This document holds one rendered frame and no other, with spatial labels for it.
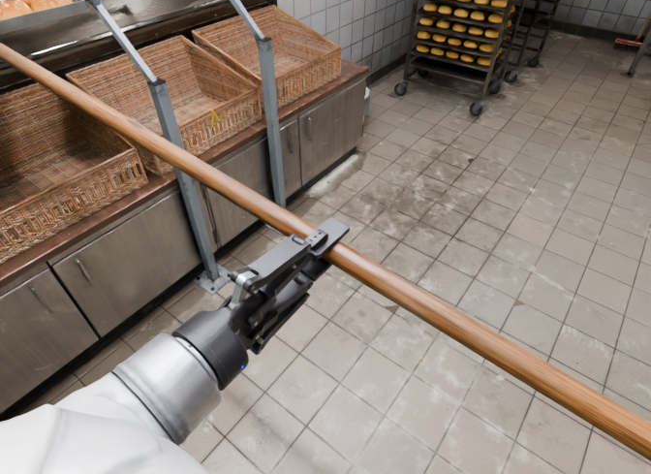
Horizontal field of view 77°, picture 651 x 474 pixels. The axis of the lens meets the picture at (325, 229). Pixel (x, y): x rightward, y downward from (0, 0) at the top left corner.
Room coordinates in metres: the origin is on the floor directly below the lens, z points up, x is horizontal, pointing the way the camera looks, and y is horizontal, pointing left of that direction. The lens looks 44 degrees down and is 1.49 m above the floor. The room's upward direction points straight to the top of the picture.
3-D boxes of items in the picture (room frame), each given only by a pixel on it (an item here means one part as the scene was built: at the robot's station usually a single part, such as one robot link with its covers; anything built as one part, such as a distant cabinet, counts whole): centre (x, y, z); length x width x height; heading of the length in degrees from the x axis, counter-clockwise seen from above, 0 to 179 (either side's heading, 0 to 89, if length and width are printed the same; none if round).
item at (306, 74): (2.08, 0.27, 0.72); 0.56 x 0.49 x 0.28; 141
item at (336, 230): (0.36, 0.00, 1.14); 0.07 x 0.03 x 0.01; 142
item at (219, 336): (0.23, 0.10, 1.12); 0.09 x 0.07 x 0.08; 142
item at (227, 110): (1.60, 0.64, 0.72); 0.56 x 0.49 x 0.28; 143
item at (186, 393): (0.18, 0.14, 1.12); 0.09 x 0.06 x 0.09; 52
